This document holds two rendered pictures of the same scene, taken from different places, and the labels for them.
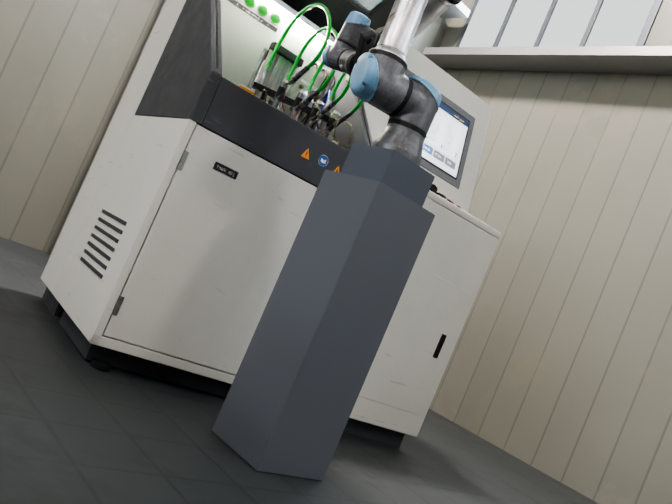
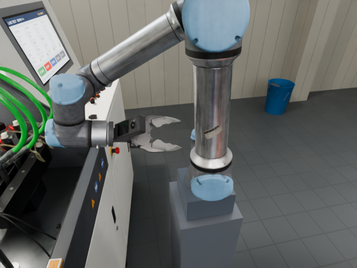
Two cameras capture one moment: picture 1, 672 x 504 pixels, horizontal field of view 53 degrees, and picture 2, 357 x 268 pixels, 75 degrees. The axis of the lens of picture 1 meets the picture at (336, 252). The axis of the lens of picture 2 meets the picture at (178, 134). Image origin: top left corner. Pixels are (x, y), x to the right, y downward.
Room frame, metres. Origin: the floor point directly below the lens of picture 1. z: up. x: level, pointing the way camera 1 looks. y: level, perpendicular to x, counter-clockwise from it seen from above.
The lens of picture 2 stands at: (1.67, 0.56, 1.54)
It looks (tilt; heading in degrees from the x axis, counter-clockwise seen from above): 34 degrees down; 299
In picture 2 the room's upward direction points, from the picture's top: straight up
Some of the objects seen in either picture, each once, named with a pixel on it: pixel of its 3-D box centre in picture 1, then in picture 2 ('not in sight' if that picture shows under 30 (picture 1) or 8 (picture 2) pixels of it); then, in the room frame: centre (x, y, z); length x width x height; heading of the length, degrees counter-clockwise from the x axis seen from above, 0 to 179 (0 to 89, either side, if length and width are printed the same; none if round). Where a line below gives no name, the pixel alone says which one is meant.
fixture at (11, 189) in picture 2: not in sight; (21, 187); (2.46, 0.31, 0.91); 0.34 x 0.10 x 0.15; 124
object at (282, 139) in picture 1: (290, 145); (82, 216); (2.20, 0.28, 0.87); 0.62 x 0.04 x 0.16; 124
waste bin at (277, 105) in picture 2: not in sight; (276, 95); (1.89, -2.63, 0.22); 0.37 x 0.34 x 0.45; 41
